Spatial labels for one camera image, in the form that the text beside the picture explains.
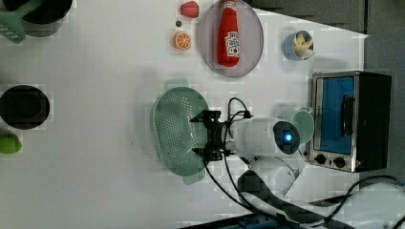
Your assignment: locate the purple plate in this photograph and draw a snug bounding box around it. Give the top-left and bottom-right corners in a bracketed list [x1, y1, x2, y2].
[198, 0, 264, 77]

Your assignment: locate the green spatula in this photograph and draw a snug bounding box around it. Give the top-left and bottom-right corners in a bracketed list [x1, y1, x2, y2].
[0, 0, 44, 44]

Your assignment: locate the green mug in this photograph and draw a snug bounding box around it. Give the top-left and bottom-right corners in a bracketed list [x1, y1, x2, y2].
[278, 107, 314, 144]

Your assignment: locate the black cup with spatula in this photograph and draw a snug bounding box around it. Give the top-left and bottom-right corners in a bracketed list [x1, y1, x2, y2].
[2, 0, 74, 38]

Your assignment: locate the yellow toy food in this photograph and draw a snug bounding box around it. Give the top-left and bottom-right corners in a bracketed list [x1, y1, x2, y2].
[293, 33, 315, 60]

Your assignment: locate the orange slice toy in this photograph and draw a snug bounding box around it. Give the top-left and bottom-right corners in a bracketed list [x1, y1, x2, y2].
[173, 31, 192, 51]

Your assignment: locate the green toy vegetable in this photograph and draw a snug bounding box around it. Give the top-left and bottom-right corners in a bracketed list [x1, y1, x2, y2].
[0, 134, 22, 154]

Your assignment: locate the blue bowl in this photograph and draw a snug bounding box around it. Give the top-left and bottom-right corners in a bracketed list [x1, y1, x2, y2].
[283, 31, 313, 61]

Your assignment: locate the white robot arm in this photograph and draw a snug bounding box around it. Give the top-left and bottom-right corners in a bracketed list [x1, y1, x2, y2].
[190, 111, 404, 229]

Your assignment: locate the red toy strawberry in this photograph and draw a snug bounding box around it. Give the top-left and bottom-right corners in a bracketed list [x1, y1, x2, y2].
[180, 1, 200, 18]

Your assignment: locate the black toaster oven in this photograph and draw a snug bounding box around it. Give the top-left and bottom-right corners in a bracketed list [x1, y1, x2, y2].
[309, 71, 392, 173]

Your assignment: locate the black cylinder cup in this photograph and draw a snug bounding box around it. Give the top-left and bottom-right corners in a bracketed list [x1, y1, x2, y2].
[0, 85, 51, 130]

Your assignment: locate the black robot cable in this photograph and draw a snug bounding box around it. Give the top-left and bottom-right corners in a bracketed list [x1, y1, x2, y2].
[202, 96, 405, 229]

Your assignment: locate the red ketchup bottle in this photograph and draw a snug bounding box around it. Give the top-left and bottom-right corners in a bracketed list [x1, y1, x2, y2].
[217, 0, 241, 67]

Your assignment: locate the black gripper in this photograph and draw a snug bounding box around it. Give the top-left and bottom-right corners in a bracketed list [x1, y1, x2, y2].
[190, 111, 224, 161]

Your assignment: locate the green plastic strainer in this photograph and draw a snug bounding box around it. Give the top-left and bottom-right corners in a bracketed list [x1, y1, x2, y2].
[151, 78, 208, 185]

